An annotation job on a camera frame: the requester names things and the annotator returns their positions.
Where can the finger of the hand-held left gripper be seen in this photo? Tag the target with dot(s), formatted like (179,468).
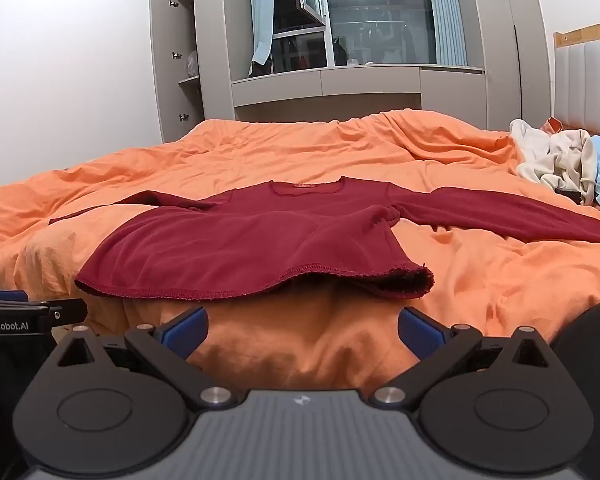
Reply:
(7,295)

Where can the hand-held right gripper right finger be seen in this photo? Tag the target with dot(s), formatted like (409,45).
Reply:
(422,332)

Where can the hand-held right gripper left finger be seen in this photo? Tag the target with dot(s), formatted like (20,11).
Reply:
(182,332)

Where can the dark red long-sleeved shirt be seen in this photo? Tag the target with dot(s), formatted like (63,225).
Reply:
(260,240)

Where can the pile of cream clothes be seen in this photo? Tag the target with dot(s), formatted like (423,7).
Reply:
(555,160)

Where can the orange blanket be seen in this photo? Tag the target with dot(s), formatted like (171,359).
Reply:
(300,150)

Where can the grey wardrobe door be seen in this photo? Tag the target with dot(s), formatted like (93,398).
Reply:
(172,65)

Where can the white plastic bag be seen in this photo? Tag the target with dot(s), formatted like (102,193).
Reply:
(192,64)

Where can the padded grey headboard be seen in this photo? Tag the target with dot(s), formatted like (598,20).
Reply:
(587,80)

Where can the grey built-in wardrobe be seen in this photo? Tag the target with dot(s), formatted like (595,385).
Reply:
(480,35)

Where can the pleated light blue curtain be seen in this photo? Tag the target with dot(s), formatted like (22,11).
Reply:
(447,10)

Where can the window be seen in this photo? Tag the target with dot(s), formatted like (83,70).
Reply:
(360,10)

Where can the plain light blue curtain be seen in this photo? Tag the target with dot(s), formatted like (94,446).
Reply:
(261,10)

